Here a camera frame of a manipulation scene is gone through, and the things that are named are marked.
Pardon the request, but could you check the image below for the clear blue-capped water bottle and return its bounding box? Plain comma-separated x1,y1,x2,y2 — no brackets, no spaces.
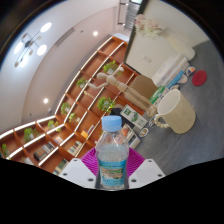
95,115,130,191

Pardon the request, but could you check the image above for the small green white box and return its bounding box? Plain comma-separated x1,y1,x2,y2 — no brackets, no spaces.
148,84,168,104

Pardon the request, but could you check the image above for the wooden shelf unit with books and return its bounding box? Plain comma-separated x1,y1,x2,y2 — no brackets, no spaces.
0,35,141,176

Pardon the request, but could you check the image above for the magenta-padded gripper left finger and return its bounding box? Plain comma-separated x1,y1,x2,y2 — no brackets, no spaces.
59,147,100,190

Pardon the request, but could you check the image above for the flat round red coaster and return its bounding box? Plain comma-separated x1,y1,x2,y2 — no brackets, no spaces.
191,69,208,87

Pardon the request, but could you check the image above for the tall white green carton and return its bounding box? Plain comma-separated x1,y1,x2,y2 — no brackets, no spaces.
119,104,149,130

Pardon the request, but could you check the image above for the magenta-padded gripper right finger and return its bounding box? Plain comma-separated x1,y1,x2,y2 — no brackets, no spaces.
126,147,166,190

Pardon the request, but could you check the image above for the branched ceiling lamp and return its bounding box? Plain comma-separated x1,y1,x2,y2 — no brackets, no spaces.
13,21,53,69

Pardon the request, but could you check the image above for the stack of dark books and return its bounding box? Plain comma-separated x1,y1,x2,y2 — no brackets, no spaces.
121,123,143,150

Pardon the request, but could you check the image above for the cream mug with beaded handle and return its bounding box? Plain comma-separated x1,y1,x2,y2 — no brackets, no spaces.
151,88,197,135

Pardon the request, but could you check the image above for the wooden artist mannequin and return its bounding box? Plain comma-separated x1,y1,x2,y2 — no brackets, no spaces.
87,64,158,116

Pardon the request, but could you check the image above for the grey curtain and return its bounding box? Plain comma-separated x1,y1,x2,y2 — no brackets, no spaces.
123,1,139,30

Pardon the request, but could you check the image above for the white vase with pink flowers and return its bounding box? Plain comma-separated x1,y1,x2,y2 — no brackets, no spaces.
134,13,197,62

